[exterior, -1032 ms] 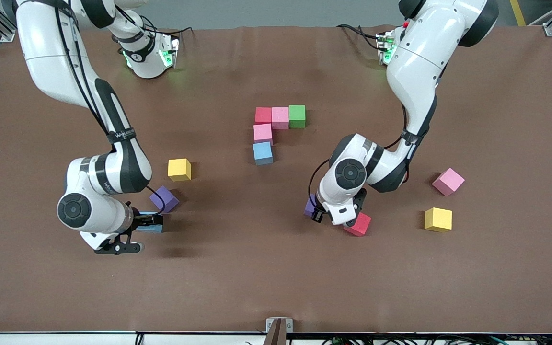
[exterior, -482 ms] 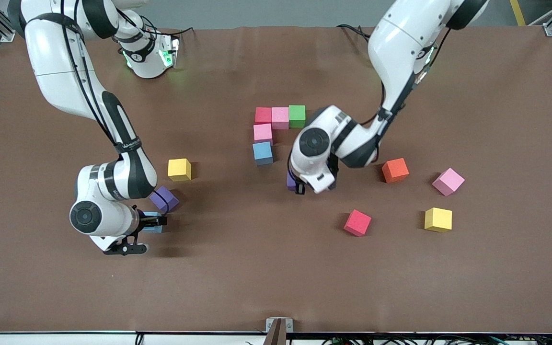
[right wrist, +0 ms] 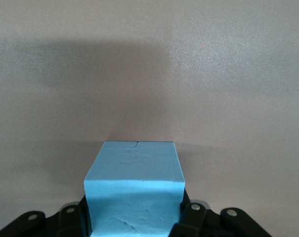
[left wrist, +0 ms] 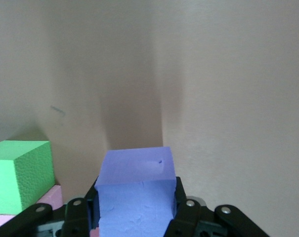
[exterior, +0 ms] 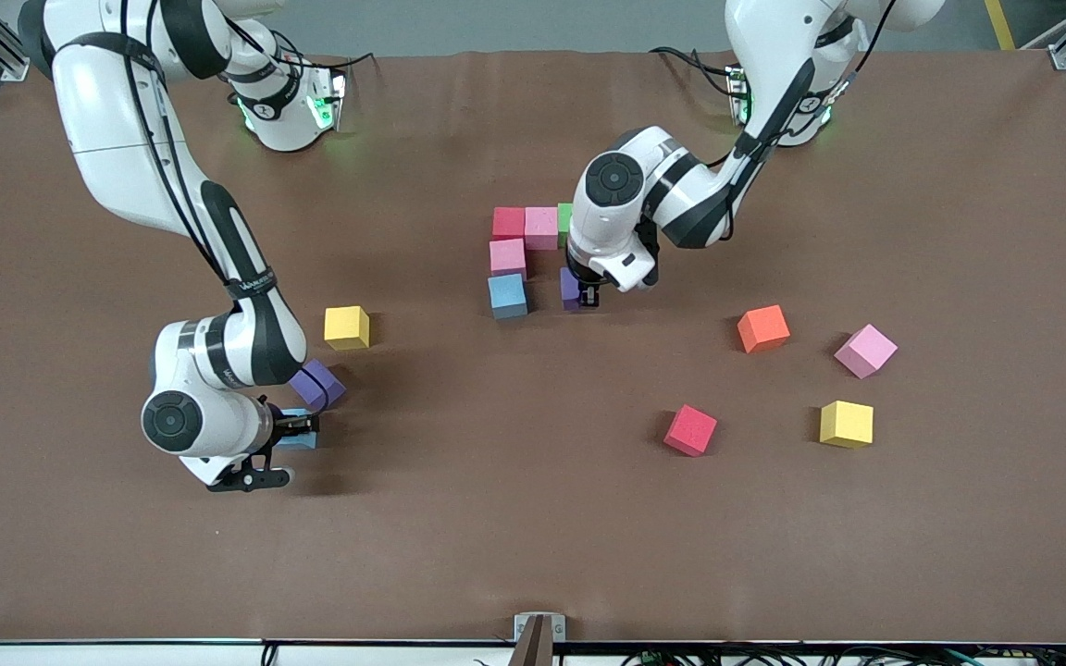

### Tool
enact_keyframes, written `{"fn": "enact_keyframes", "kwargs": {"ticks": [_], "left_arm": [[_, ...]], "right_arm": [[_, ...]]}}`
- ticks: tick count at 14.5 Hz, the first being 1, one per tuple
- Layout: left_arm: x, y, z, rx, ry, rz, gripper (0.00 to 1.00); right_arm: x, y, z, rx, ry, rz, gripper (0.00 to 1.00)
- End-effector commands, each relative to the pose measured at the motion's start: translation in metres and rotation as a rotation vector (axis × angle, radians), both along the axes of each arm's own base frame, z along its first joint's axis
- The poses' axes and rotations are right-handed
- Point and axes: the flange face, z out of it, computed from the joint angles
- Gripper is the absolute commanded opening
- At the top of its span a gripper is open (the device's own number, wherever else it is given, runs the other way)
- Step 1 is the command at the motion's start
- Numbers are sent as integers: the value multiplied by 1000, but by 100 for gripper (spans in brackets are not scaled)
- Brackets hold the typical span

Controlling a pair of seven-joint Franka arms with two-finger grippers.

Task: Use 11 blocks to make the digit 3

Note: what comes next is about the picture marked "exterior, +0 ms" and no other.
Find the blue foam cube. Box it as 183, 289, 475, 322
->
487, 273, 529, 321
276, 408, 319, 452

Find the pink foam cube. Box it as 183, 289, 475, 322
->
834, 323, 899, 380
525, 205, 560, 252
489, 238, 527, 278

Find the yellow foam cube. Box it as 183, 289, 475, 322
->
819, 400, 875, 450
324, 305, 371, 352

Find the orange foam cube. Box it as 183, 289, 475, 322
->
737, 304, 791, 355

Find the brown table mat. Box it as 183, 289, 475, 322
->
0, 46, 1066, 646

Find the yellow floor tape line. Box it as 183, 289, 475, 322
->
985, 0, 1019, 52

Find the white table edge rail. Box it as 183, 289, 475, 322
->
0, 636, 1066, 666

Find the grey metal camera bracket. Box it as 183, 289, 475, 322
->
507, 612, 568, 666

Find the black cable bundle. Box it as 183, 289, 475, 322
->
260, 643, 1066, 666

